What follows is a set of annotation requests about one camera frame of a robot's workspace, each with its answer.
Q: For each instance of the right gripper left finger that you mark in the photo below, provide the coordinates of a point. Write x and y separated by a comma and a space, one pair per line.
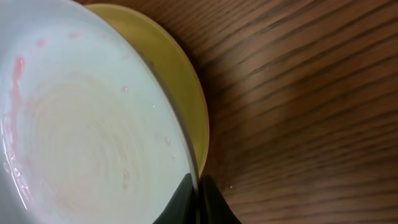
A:
182, 208

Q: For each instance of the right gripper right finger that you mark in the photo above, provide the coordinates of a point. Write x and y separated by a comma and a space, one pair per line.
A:
213, 207

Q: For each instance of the light blue plastic plate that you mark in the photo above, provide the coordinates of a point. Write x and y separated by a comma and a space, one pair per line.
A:
89, 133

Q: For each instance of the yellow-green plastic plate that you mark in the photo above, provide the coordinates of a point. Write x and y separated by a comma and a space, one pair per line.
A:
171, 64

